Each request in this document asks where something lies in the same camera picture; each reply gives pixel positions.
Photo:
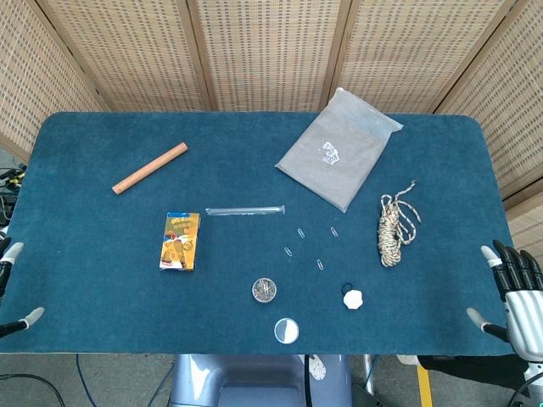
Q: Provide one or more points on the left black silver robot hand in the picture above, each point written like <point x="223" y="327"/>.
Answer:
<point x="12" y="252"/>

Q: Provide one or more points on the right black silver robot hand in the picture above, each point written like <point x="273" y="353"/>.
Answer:
<point x="524" y="313"/>

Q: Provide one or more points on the round container of paper clips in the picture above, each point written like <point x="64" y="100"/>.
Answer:
<point x="264" y="290"/>

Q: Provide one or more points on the blue table cloth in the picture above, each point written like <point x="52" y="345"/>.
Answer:
<point x="106" y="297"/>

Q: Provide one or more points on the yellow floor tape strip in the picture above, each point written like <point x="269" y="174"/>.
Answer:
<point x="424" y="386"/>

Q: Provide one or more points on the round wooden dowel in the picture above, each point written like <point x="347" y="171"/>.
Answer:
<point x="148" y="168"/>

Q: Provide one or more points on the silver metal table leg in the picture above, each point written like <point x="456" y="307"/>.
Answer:
<point x="369" y="373"/>

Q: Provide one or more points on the orange printed carton box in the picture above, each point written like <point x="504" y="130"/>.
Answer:
<point x="180" y="241"/>

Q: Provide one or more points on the woven bamboo screen panel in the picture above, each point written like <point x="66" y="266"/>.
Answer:
<point x="415" y="55"/>
<point x="509" y="106"/>
<point x="271" y="55"/>
<point x="34" y="85"/>
<point x="136" y="55"/>

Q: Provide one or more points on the white perforated plate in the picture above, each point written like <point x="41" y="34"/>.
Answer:
<point x="319" y="369"/>

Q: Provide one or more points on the clear glass test tube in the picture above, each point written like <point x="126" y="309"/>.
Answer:
<point x="246" y="210"/>

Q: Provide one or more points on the grey plastic bag package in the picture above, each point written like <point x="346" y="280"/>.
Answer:
<point x="335" y="157"/>

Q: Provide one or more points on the blue-grey robot torso base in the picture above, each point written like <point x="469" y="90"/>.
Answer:
<point x="254" y="377"/>

